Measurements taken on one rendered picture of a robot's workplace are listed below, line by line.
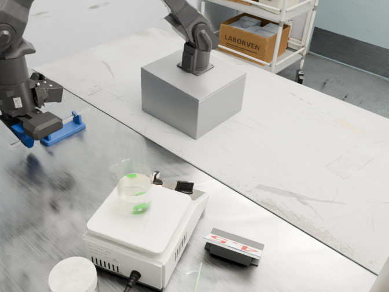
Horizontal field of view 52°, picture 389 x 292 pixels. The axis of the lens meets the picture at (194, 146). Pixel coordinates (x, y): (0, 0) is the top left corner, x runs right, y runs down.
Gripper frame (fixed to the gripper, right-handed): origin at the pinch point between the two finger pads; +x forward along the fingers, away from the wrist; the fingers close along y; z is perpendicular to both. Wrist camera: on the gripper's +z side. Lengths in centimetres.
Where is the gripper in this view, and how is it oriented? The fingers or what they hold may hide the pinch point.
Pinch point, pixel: (25, 132)
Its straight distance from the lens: 85.7
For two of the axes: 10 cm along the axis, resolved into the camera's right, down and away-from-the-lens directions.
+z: 6.3, -4.4, 6.4
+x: -0.6, 8.0, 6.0
